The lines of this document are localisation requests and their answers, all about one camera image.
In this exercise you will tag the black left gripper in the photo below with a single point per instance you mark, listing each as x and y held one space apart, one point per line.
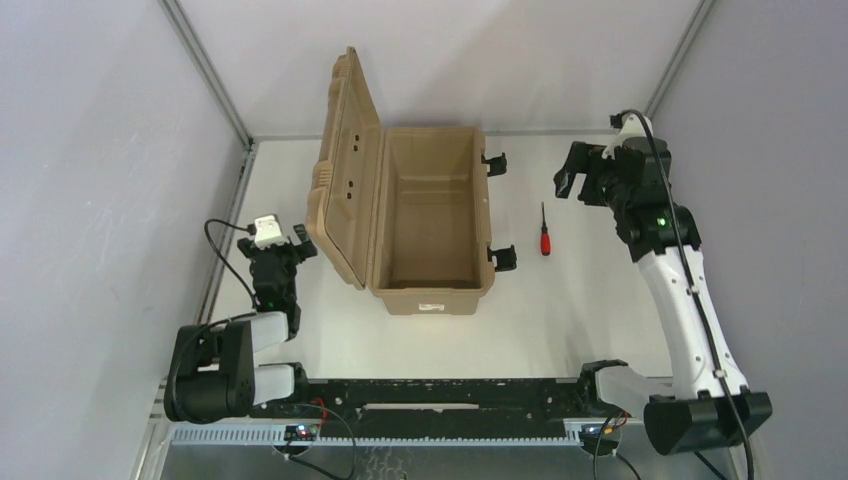
274 249

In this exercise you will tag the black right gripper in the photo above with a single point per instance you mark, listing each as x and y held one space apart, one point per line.
594 175

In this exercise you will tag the red handled black screwdriver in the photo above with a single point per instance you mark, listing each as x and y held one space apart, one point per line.
545 242

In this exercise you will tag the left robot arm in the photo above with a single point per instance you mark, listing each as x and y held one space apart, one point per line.
214 373

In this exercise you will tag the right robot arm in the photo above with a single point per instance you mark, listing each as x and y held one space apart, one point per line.
709 403

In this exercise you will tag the tan plastic storage bin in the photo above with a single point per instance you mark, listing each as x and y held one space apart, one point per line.
403 212

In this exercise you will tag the left electronics board with leds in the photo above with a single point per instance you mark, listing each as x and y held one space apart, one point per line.
301 433

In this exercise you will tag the right electronics board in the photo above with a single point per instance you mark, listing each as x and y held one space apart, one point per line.
597 442

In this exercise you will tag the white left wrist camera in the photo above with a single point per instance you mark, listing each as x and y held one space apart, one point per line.
266 231

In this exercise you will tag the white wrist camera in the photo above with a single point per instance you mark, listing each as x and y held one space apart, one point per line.
628 125
266 231

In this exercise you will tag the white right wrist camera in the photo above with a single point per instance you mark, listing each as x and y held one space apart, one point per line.
628 125

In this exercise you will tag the grey slotted cable duct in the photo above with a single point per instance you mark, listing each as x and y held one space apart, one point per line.
279 434

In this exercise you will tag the aluminium frame right rail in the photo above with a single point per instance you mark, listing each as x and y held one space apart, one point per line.
694 26

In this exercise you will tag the aluminium frame rail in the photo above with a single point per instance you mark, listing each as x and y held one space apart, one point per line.
694 26
234 145

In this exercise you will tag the aluminium frame left rail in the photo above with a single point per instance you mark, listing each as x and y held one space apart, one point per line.
234 145

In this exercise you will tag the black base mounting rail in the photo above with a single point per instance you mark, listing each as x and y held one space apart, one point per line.
479 407

